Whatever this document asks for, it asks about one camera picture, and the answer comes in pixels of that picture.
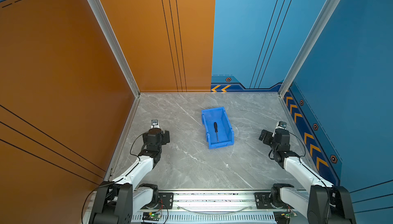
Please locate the black handled screwdriver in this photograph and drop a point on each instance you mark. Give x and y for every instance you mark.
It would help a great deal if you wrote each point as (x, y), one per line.
(216, 131)

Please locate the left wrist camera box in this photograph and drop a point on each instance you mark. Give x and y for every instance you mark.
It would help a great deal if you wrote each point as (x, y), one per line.
(154, 124)

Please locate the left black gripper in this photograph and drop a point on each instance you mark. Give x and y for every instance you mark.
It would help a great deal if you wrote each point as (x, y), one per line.
(165, 137)

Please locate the aluminium corner post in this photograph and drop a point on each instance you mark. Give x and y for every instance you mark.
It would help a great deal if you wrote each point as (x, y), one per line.
(322, 19)
(105, 25)

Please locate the left green circuit board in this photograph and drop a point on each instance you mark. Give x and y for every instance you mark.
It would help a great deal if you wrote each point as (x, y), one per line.
(151, 217)

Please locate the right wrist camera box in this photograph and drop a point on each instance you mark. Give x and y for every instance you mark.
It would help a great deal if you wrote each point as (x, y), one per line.
(281, 125)

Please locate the blue plastic bin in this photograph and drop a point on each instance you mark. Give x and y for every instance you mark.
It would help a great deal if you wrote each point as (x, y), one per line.
(219, 132)

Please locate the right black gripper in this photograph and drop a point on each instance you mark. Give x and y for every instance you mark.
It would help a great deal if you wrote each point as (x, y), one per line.
(268, 135)

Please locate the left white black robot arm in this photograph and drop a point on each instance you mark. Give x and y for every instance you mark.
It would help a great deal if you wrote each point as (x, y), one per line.
(117, 200)

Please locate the right circuit board with wires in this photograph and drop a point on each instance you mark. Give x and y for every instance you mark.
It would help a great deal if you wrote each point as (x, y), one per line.
(284, 217)

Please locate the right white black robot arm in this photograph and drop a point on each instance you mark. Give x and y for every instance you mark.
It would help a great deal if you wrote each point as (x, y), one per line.
(326, 203)

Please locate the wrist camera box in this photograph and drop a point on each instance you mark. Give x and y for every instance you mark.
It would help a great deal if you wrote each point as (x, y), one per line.
(281, 125)
(154, 124)

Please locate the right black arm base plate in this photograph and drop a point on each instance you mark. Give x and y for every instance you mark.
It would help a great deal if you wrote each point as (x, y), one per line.
(263, 201)

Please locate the left aluminium corner post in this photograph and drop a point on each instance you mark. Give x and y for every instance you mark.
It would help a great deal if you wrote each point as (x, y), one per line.
(105, 25)

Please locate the white vent grille strip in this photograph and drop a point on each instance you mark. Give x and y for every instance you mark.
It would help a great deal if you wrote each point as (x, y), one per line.
(192, 218)

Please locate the aluminium mounting rail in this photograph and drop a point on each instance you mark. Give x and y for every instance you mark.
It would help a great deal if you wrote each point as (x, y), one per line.
(203, 202)

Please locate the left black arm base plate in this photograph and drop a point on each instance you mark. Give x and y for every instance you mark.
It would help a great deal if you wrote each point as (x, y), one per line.
(165, 198)

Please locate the right aluminium corner post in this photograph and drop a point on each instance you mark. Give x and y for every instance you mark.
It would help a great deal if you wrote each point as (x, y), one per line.
(322, 19)

